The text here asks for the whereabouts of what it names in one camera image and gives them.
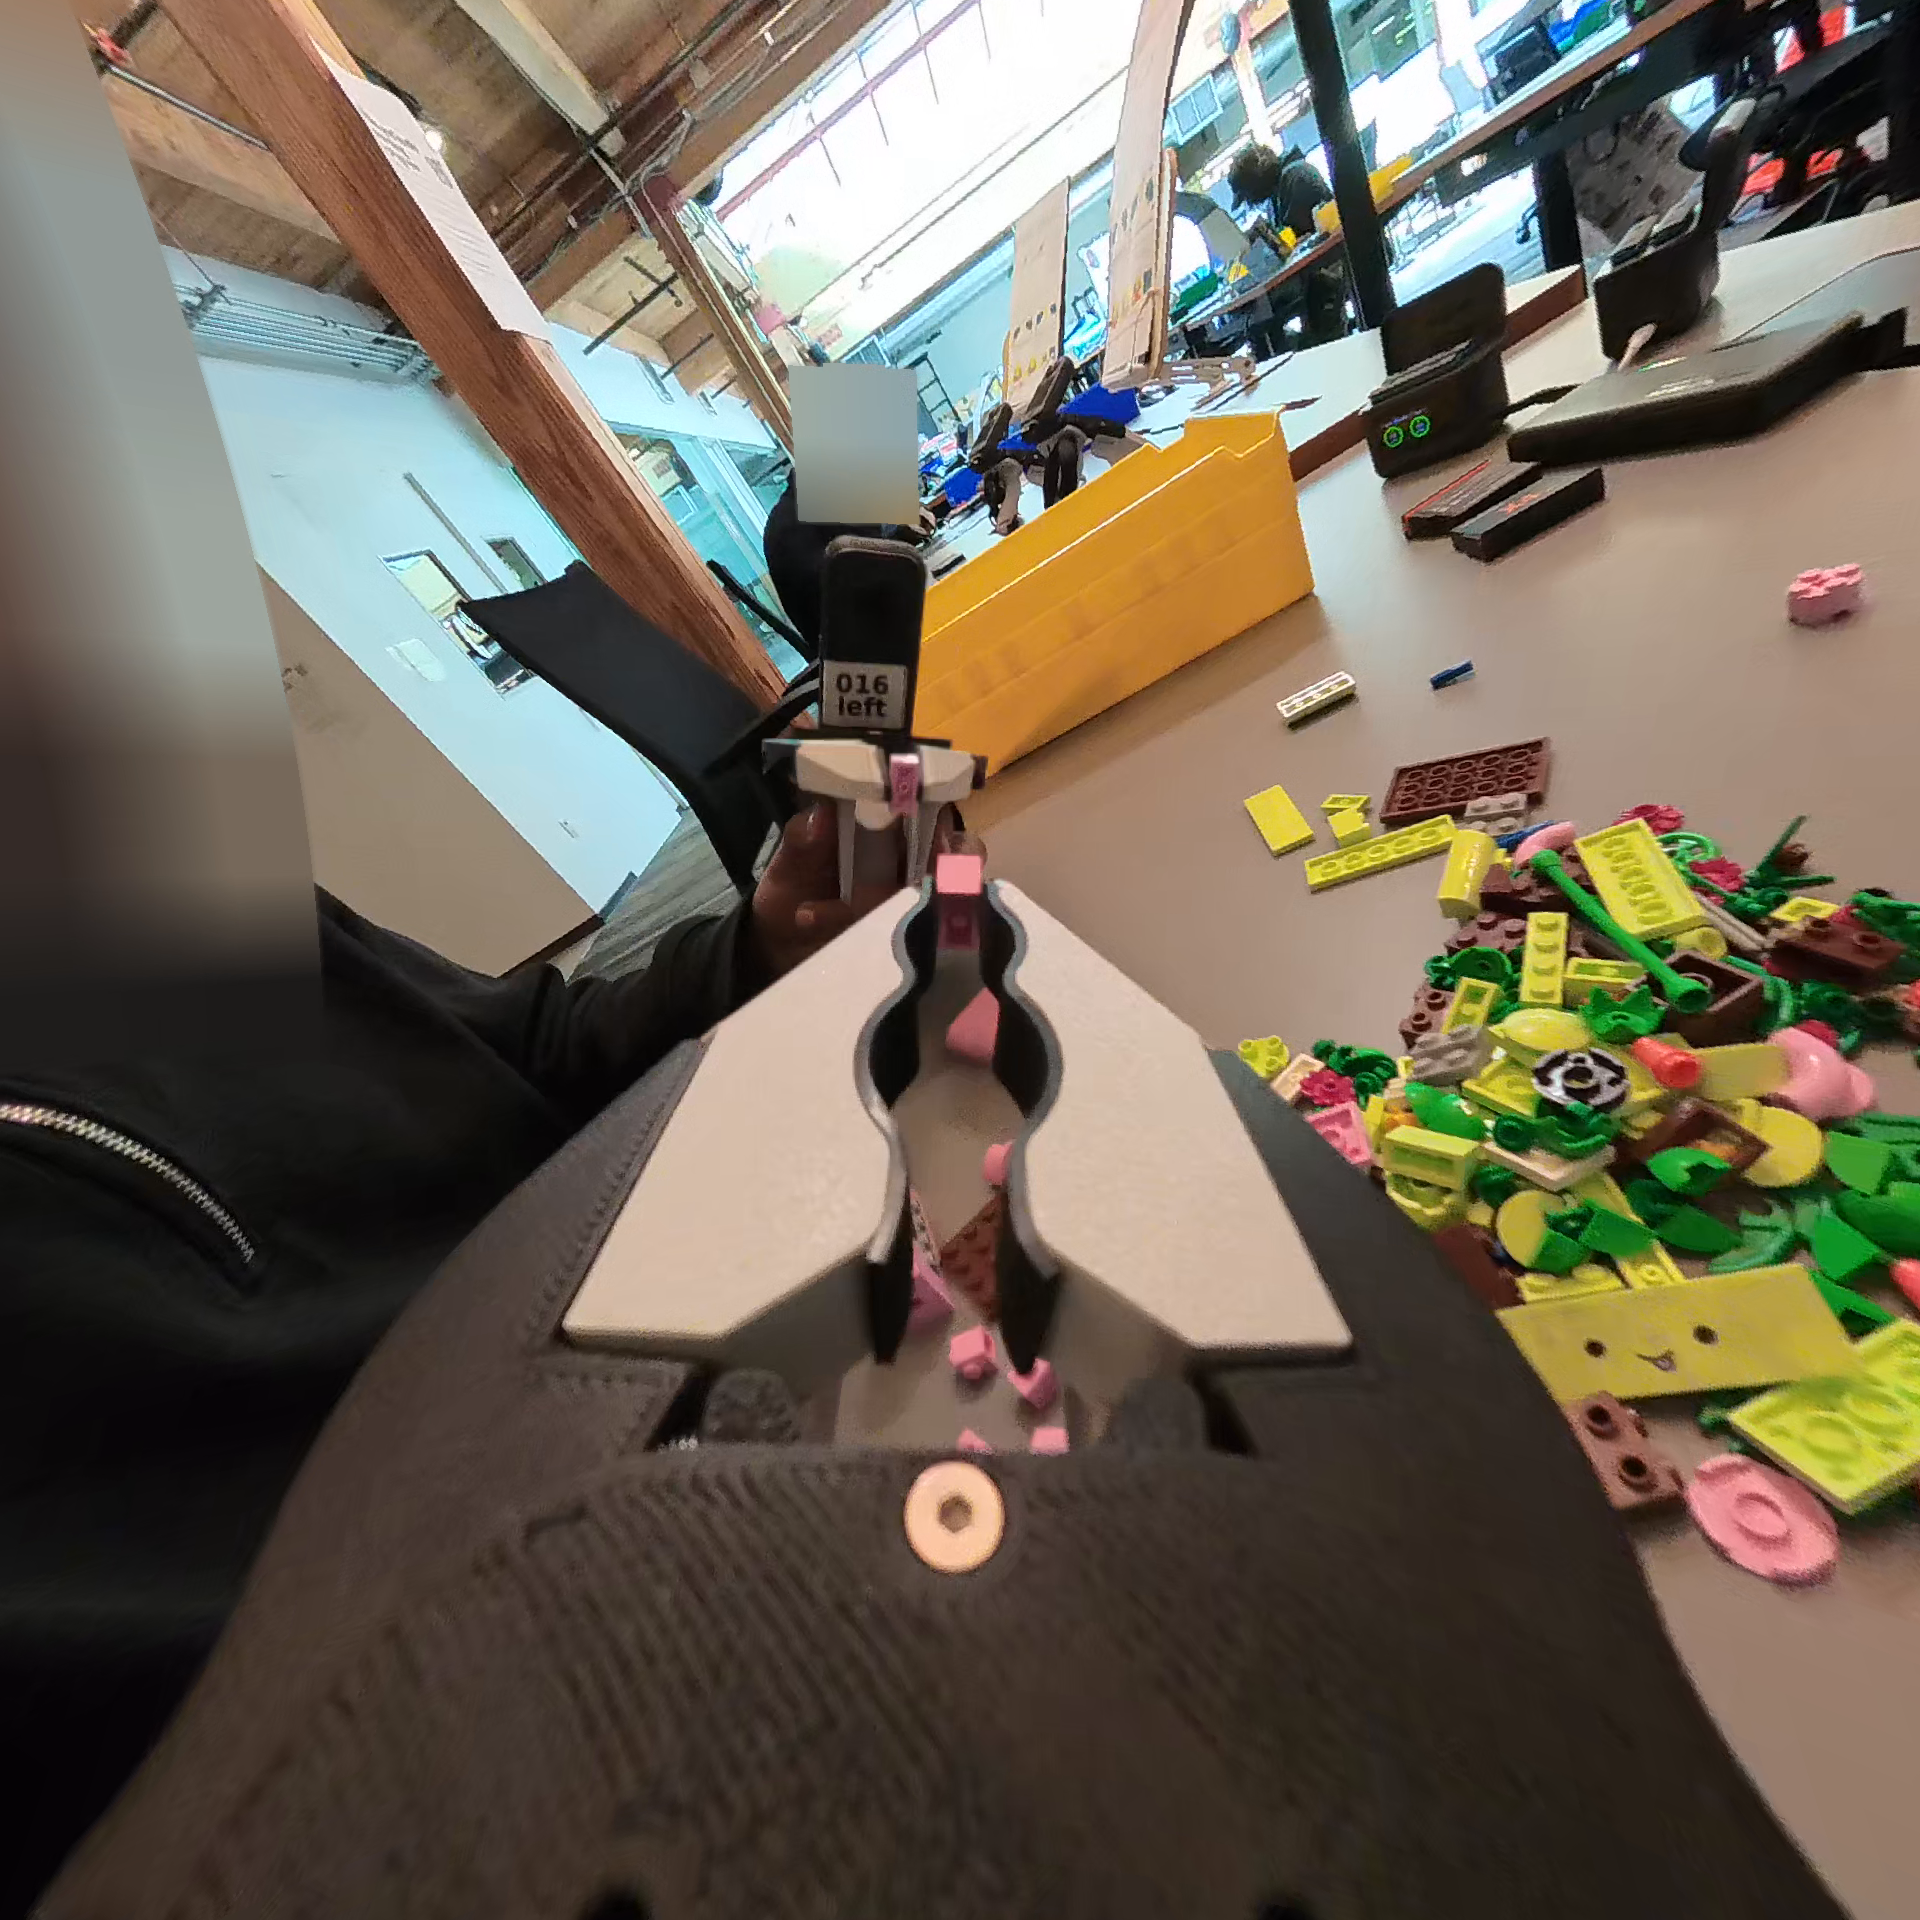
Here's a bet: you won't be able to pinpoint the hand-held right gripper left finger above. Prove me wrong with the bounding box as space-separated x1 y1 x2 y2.
557 881 937 1366

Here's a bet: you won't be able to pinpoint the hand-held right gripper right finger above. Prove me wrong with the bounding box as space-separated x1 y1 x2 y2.
981 880 1357 1378

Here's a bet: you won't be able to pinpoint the person's left forearm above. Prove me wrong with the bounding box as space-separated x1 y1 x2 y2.
495 898 786 1114

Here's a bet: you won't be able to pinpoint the person's left hand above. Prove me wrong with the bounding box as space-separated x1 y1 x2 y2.
746 795 970 980

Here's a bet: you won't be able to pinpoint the black handheld device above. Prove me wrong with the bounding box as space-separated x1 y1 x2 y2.
1035 357 1150 507
966 402 1037 537

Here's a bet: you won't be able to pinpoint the small brown square plate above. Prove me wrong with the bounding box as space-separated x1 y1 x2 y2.
932 1193 1011 1324

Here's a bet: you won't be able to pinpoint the yellow plastic bin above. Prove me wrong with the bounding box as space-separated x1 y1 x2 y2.
906 408 1320 778

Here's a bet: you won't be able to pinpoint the black office chair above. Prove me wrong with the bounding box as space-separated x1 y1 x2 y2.
458 561 801 888

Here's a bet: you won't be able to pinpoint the cardboard sign board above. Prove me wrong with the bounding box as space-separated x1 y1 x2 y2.
1002 177 1075 417
1102 0 1197 386

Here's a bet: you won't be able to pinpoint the long lime green studded plate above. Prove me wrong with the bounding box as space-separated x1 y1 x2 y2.
1304 817 1460 893

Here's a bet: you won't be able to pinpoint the pile of colourful toy bricks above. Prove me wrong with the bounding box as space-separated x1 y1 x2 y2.
899 801 1920 1586

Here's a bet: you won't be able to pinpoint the brown studded plate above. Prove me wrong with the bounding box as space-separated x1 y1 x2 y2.
1378 736 1549 828

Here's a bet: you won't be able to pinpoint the person's black jacket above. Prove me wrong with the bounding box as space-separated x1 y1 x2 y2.
0 885 639 1911

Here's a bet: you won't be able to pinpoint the black rectangular block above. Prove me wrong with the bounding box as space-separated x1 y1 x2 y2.
1453 468 1606 563
1401 463 1543 539

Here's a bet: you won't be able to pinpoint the white paper notice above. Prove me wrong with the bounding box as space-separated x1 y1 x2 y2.
321 65 556 341

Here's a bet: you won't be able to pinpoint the black charger green lights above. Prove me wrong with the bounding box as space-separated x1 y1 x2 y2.
1361 261 1511 479

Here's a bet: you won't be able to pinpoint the black steel pole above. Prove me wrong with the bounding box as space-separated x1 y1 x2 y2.
1287 0 1397 325

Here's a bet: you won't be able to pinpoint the closed dark laptop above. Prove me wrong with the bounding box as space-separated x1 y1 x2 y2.
1505 310 1871 465

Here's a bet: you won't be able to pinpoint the black box device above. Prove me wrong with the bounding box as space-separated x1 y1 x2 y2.
1591 200 1724 362

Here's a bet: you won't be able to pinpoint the wooden support post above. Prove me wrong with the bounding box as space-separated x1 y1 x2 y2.
150 0 790 711

